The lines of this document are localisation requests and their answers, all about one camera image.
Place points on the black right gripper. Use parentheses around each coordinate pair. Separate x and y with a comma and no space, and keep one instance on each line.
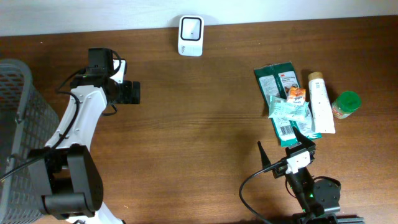
(280,170)

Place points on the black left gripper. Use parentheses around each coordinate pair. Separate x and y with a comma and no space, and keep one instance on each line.
(129,93)

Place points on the light green wipes packet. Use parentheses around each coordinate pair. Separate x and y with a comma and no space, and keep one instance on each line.
(279,108)

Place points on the white cream tube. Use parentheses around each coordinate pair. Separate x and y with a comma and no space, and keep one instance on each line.
(321,106)

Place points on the orange snack packet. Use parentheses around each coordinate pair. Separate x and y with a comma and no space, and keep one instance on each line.
(296,96)

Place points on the green 3M gloves package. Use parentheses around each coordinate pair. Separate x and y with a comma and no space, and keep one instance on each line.
(275,82)

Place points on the green lid jar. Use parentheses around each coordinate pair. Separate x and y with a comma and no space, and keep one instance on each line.
(346,104)

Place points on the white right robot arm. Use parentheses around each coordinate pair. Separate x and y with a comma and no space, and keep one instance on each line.
(318,197)

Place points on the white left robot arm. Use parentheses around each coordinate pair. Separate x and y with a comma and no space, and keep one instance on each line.
(65,179)

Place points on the white barcode scanner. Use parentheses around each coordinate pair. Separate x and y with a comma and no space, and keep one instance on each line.
(190,36)

